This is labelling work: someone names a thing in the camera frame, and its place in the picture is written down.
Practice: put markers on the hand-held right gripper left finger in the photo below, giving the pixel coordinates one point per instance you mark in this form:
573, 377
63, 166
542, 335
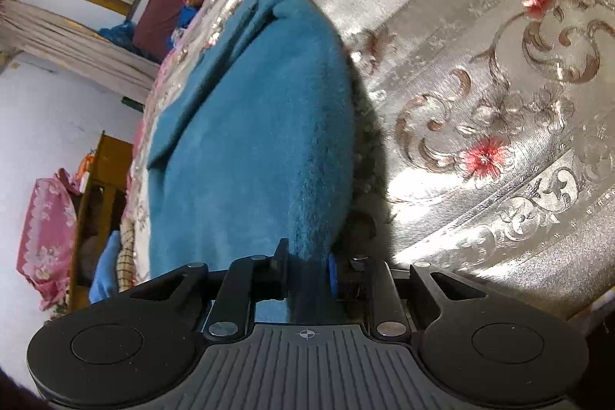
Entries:
277, 268

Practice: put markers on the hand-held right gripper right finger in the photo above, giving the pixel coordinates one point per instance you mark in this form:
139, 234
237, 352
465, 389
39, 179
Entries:
332, 278

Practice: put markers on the teal knitted sweater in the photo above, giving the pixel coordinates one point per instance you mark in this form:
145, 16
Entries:
259, 126

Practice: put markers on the blue clothes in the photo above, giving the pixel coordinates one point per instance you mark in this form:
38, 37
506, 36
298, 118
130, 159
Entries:
185, 17

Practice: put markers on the checked cloth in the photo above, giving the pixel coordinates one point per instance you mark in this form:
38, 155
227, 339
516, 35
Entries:
126, 258

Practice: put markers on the light blue cloth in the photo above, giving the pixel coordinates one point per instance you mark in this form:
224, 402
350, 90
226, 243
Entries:
104, 268

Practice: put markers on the wooden cabinet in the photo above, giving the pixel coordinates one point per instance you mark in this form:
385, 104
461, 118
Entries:
103, 208

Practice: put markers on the orange toy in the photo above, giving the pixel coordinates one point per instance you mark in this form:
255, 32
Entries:
86, 162

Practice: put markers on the pink floral cloth cover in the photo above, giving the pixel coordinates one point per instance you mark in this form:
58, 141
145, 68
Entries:
45, 232

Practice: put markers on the shiny floral bedspread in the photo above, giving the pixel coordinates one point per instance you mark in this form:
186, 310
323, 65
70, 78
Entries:
480, 78

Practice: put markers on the blue plastic bag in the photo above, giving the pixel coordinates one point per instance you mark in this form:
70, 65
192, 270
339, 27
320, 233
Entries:
117, 36

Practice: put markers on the beige curtain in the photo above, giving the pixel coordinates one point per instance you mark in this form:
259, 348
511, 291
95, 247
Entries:
72, 45

